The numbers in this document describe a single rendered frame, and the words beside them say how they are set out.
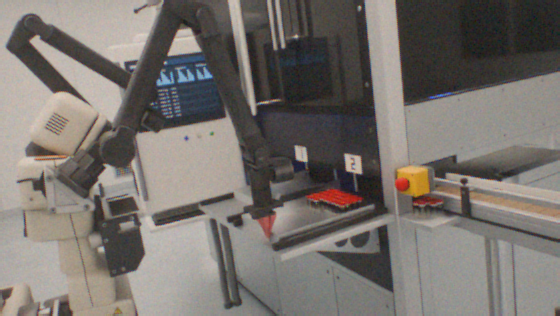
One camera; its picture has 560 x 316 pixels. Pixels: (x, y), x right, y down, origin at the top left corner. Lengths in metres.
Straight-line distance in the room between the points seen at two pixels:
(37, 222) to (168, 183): 0.92
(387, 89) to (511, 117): 0.55
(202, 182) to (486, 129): 1.23
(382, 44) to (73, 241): 1.01
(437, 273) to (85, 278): 1.07
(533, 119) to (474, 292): 0.64
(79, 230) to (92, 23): 5.49
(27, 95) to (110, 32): 1.30
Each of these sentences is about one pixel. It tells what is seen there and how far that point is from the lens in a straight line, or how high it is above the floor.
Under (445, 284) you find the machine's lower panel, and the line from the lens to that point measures 1.70.
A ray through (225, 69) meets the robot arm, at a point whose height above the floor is 1.38.
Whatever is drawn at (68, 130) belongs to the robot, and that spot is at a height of 1.29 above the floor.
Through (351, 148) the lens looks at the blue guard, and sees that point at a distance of 1.57.
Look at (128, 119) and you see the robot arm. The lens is 1.17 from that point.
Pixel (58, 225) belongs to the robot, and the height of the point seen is 1.05.
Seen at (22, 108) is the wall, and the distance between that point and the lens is 6.62.
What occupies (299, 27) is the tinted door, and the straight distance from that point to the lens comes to 1.75.
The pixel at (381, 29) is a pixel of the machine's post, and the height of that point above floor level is 1.43.
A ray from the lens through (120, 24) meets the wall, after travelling 6.79.
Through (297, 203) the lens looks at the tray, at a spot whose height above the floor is 0.90.
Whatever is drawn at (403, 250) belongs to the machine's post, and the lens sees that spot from 1.52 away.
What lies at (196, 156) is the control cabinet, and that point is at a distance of 2.19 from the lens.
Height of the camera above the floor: 1.38
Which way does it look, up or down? 12 degrees down
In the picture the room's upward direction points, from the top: 8 degrees counter-clockwise
